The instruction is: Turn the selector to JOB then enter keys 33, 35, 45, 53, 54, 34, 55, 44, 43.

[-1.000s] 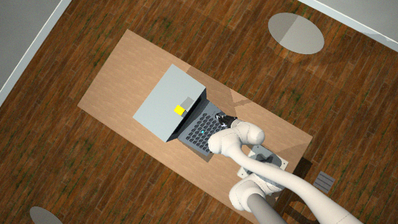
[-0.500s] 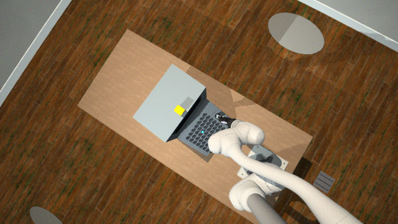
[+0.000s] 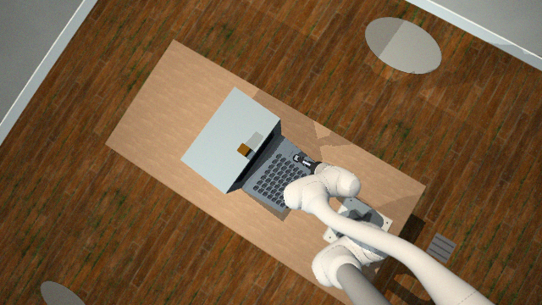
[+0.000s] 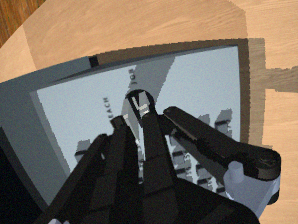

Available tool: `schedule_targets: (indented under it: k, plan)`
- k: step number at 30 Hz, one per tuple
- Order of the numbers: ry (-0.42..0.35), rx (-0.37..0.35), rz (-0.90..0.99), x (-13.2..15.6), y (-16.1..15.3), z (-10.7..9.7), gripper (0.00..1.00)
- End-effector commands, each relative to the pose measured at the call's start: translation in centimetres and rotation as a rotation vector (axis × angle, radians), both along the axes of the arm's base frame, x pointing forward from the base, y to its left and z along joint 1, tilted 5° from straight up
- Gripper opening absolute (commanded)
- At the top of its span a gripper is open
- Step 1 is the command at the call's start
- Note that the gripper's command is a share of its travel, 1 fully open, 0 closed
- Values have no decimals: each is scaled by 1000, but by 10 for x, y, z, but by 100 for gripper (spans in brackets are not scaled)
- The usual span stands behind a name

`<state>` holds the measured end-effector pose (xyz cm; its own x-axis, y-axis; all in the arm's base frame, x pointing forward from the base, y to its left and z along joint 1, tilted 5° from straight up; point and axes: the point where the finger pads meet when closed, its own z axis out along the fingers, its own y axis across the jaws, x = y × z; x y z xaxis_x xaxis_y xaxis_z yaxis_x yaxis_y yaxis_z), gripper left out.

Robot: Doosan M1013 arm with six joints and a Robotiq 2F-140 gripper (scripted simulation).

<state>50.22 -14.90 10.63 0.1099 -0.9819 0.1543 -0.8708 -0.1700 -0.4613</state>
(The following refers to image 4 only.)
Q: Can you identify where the grey box with dark base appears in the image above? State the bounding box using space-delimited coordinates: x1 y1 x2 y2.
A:
0 44 241 224

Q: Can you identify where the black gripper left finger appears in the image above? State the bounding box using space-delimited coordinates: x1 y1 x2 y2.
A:
32 98 139 224

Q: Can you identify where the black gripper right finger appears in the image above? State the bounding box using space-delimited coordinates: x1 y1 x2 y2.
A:
139 91 281 224

